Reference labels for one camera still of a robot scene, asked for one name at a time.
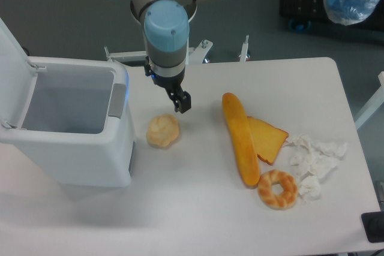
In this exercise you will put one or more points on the braided ring bread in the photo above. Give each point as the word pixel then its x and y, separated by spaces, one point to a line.
pixel 277 189

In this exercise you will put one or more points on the round pale bread roll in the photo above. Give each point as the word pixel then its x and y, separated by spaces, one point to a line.
pixel 162 130

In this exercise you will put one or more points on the long orange baguette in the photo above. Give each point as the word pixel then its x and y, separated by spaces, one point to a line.
pixel 243 144

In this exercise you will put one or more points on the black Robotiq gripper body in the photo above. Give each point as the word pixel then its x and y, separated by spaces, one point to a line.
pixel 169 78

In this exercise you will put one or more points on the black device at table edge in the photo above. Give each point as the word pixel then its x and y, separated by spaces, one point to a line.
pixel 373 226

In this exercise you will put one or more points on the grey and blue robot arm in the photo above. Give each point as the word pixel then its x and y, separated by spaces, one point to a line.
pixel 166 30

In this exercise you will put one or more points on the orange toast slice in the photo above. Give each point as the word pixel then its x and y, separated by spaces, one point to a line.
pixel 268 140

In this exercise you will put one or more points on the crumpled white tissue paper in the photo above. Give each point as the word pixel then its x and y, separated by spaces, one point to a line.
pixel 312 162

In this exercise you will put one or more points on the black wheeled cart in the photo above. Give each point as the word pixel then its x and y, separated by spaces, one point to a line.
pixel 302 12

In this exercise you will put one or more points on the white frame at right edge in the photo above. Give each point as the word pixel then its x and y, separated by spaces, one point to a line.
pixel 370 107

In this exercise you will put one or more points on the white open trash bin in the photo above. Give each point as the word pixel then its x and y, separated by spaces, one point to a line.
pixel 71 117

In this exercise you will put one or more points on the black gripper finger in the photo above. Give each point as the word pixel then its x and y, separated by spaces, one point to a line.
pixel 180 99

